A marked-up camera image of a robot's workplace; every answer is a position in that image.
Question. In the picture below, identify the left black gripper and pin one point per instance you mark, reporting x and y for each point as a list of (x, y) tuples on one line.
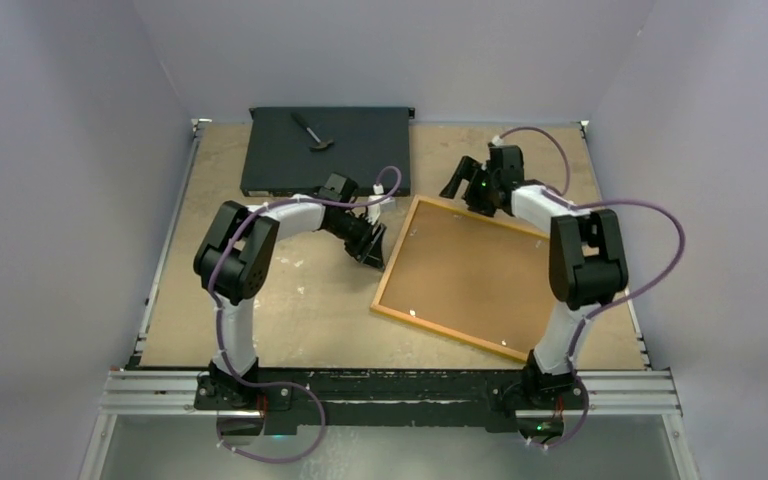
[(367, 248)]

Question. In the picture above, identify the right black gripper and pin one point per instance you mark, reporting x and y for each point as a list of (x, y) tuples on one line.
[(465, 171)]

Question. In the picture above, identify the yellow wooden picture frame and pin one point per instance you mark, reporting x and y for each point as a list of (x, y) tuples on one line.
[(384, 291)]

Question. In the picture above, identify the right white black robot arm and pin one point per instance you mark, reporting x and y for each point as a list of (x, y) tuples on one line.
[(587, 266)]

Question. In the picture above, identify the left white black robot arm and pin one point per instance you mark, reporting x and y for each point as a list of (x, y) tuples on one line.
[(235, 255)]

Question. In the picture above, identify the small black hammer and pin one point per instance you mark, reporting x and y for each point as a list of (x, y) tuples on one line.
[(319, 143)]

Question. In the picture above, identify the black flat box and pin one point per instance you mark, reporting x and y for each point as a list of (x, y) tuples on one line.
[(279, 163)]

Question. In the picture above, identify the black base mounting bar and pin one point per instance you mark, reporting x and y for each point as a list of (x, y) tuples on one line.
[(281, 399)]

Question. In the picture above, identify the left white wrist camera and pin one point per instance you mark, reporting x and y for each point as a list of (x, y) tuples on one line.
[(380, 202)]

